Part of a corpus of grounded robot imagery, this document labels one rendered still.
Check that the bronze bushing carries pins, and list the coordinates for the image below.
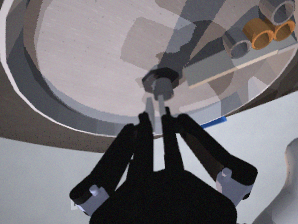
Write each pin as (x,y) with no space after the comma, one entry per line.
(283,31)
(255,30)

